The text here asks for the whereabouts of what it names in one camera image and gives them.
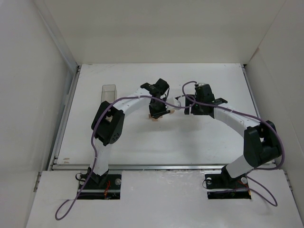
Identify long rectangular wood block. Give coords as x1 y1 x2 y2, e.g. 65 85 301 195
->
148 110 175 122

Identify clear plastic box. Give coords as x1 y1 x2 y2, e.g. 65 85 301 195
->
101 85 117 103

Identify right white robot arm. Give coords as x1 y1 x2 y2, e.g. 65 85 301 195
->
185 82 285 189

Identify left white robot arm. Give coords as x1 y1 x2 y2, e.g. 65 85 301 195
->
88 79 170 188

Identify white front cover board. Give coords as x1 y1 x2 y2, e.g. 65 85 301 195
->
27 170 303 228

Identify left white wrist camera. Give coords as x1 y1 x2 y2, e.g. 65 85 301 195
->
173 96 182 109

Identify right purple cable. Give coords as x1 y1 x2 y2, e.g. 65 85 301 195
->
181 81 285 207

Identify purple cable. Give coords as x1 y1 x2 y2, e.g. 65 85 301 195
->
55 95 193 219
181 81 285 207

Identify aluminium front rail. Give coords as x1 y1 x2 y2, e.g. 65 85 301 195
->
48 164 223 171

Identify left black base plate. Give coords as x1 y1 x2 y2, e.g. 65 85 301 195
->
77 174 122 200

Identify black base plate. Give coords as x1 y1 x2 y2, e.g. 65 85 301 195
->
202 173 251 200
77 174 122 200

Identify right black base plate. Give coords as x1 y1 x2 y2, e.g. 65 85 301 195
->
202 173 251 200

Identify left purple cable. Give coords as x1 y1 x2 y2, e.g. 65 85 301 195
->
55 95 193 219

